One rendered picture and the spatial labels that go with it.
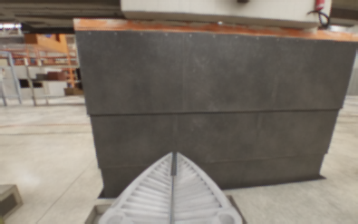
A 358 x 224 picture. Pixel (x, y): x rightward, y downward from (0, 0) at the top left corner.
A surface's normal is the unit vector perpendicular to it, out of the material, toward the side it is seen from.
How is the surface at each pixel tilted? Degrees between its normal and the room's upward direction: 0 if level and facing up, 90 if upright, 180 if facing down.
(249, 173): 90
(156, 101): 90
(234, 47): 90
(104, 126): 90
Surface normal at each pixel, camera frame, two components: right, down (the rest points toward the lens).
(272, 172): 0.10, 0.22
